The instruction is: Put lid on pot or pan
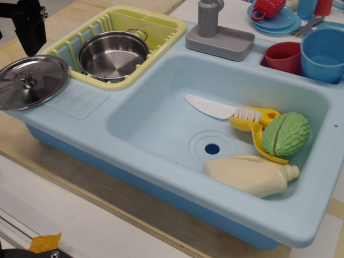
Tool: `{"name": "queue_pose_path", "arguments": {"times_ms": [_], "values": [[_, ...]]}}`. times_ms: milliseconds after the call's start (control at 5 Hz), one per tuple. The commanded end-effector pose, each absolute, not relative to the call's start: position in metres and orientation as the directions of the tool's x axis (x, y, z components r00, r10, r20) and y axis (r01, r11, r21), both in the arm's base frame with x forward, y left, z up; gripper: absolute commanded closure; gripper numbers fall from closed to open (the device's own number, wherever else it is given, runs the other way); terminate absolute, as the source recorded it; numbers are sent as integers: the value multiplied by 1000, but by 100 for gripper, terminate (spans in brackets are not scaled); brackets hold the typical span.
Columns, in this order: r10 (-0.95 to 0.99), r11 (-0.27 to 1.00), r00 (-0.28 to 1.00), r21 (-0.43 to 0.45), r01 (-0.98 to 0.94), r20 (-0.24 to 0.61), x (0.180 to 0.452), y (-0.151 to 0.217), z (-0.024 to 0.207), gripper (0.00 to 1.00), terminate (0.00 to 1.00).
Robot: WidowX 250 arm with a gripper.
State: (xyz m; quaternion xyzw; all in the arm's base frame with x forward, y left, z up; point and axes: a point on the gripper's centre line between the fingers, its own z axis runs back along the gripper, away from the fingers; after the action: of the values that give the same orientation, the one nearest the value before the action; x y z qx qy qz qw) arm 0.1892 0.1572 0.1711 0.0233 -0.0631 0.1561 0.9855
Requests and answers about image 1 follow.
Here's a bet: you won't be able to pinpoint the red tumbler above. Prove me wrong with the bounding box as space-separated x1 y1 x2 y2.
313 0 333 16

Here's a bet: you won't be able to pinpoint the black clamp with screw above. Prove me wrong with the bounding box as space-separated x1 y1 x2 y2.
1 249 70 258

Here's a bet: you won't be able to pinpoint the grey toy fork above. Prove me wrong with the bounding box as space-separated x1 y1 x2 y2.
291 15 325 37

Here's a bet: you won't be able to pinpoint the blue toy plates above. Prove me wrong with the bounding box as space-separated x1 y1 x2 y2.
247 4 302 35

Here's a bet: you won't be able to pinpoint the white and yellow toy knife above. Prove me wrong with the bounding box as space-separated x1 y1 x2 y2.
185 95 281 128

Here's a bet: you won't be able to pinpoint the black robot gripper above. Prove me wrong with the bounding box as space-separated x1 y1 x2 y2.
1 0 48 57

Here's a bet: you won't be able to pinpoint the stainless steel pot lid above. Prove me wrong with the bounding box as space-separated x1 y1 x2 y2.
1 55 69 111

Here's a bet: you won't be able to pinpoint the green toy vegetable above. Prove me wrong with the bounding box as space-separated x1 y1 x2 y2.
262 112 311 157

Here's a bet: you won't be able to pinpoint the light blue toy sink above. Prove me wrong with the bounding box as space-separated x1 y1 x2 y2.
9 38 343 250

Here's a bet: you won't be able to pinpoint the aluminium rail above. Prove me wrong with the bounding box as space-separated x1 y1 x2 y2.
1 209 39 249

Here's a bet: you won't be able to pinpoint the cream toy detergent bottle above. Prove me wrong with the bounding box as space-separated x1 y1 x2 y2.
203 155 300 198

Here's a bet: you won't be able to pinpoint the grey toy faucet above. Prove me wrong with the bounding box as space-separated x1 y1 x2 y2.
185 1 255 61

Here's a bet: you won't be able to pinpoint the red plastic cup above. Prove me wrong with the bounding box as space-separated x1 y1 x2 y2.
264 42 301 75

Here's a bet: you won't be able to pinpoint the yellow tape piece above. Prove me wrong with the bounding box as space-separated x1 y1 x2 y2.
28 232 62 254

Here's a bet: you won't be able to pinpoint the yellow dish brush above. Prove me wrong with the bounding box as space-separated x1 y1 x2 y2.
228 106 289 164

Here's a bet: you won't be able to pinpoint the yellow dish rack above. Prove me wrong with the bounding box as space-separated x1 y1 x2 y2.
41 5 187 91

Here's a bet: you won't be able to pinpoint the light blue tumbler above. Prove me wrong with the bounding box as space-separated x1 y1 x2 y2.
297 0 318 19

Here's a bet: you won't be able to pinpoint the blue plastic cup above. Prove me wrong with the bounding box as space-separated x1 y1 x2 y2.
300 27 343 84

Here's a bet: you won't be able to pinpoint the red toy mug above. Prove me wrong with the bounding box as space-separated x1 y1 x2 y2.
251 0 286 22

